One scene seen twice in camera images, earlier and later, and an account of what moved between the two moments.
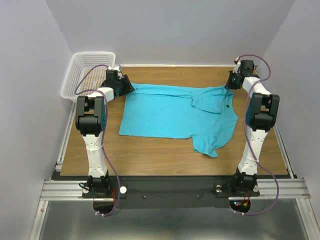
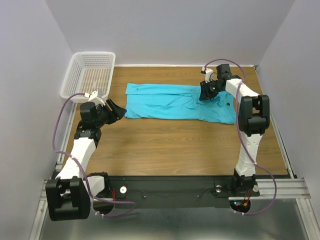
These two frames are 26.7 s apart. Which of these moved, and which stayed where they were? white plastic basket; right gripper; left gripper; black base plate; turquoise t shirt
Moved: turquoise t shirt; left gripper; right gripper
Stayed: white plastic basket; black base plate
